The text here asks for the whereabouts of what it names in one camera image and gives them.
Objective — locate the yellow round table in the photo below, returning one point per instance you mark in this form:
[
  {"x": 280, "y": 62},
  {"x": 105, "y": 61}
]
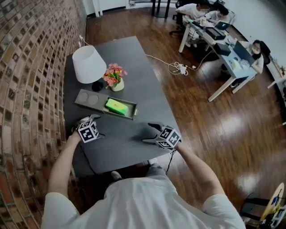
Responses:
[{"x": 273, "y": 201}]

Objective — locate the small black box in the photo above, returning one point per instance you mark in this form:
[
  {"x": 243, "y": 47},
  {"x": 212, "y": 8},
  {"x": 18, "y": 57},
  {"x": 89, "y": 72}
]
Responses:
[{"x": 222, "y": 49}]

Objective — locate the person's left forearm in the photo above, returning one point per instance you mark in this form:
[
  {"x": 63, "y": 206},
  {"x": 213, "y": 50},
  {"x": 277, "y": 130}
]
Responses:
[{"x": 62, "y": 161}]

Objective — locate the black office chair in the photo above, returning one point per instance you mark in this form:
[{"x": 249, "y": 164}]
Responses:
[
  {"x": 178, "y": 24},
  {"x": 266, "y": 52}
]

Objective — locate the long white desk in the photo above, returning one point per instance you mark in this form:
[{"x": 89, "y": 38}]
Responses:
[{"x": 241, "y": 71}]

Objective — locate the person's white t-shirt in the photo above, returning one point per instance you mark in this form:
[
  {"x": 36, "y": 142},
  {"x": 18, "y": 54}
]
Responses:
[{"x": 143, "y": 205}]

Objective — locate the black leg table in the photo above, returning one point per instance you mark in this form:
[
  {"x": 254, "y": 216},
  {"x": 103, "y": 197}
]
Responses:
[{"x": 159, "y": 9}]

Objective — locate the white wall socket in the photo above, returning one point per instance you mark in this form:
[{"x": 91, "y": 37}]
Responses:
[{"x": 80, "y": 40}]

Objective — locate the open laptop with glowing logo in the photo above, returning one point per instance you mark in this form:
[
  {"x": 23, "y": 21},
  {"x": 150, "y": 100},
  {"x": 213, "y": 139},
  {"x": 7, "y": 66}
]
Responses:
[{"x": 223, "y": 25}]

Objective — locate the white shade table lamp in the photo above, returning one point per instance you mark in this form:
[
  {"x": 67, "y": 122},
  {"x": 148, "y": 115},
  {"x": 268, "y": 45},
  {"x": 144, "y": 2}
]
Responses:
[{"x": 88, "y": 64}]

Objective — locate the small white desk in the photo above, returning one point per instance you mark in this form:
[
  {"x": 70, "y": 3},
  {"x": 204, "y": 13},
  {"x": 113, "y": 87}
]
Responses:
[{"x": 276, "y": 83}]

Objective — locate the person's right forearm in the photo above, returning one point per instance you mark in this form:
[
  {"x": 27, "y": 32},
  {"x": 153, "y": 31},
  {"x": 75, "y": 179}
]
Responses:
[{"x": 196, "y": 170}]

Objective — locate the gray sliding drawer tray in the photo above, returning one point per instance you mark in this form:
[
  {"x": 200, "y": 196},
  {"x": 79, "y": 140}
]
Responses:
[{"x": 131, "y": 109}]

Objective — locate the dark open laptop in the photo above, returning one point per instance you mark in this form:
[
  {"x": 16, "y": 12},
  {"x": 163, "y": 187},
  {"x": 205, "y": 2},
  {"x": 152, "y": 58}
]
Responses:
[{"x": 242, "y": 52}]

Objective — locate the white power strip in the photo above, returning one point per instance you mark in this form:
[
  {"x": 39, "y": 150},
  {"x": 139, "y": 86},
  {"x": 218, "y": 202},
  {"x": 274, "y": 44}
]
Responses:
[{"x": 183, "y": 69}]

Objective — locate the pink flower bouquet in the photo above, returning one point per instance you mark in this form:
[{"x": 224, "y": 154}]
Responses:
[{"x": 114, "y": 75}]

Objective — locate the black metal stool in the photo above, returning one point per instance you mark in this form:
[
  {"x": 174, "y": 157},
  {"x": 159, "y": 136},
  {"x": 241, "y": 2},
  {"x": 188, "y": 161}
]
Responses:
[{"x": 254, "y": 201}]

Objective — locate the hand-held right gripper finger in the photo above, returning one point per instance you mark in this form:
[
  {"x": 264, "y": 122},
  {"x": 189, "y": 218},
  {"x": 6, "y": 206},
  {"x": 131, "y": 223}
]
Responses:
[
  {"x": 149, "y": 140},
  {"x": 155, "y": 125}
]

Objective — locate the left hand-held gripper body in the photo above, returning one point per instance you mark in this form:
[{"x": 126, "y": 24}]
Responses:
[{"x": 88, "y": 132}]

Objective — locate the cream flower vase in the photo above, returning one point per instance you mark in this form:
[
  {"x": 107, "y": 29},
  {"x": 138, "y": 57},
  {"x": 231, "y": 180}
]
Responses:
[{"x": 118, "y": 86}]

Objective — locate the long black case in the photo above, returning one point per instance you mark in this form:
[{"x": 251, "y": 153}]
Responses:
[{"x": 215, "y": 33}]

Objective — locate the person's gray shoe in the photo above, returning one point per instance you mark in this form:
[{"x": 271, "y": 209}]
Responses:
[
  {"x": 157, "y": 171},
  {"x": 116, "y": 176}
]

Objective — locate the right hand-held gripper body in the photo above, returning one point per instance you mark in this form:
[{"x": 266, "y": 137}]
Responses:
[{"x": 169, "y": 138}]

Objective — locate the green and white box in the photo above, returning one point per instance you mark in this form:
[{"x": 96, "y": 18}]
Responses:
[{"x": 116, "y": 107}]

